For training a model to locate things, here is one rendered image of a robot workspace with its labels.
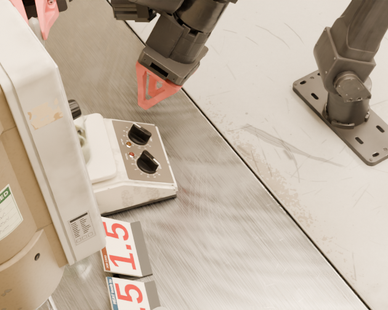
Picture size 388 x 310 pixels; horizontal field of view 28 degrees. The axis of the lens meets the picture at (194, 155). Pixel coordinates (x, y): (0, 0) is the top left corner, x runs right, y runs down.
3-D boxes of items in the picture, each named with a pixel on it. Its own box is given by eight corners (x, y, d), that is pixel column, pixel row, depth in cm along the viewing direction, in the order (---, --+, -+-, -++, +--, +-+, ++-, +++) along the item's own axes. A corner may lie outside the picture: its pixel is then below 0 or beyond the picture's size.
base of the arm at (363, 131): (375, 133, 107) (415, 112, 108) (291, 51, 118) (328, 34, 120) (369, 168, 113) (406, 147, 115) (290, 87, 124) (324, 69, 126)
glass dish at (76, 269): (98, 254, 106) (95, 246, 105) (72, 284, 104) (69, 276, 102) (68, 237, 109) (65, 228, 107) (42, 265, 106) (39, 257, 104)
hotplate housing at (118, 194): (157, 134, 120) (152, 99, 113) (179, 198, 112) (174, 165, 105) (16, 170, 117) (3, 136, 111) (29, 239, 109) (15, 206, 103)
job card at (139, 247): (140, 221, 109) (136, 205, 106) (153, 275, 104) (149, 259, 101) (98, 232, 109) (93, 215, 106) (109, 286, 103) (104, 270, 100)
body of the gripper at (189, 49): (135, 60, 100) (159, 16, 96) (165, 32, 108) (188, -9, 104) (176, 88, 100) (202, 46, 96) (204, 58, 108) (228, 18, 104)
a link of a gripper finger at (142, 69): (114, 100, 106) (142, 49, 100) (137, 79, 112) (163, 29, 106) (155, 128, 106) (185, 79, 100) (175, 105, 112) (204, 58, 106)
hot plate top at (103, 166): (102, 115, 112) (101, 111, 112) (119, 176, 105) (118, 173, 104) (21, 135, 111) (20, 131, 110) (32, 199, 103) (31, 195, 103)
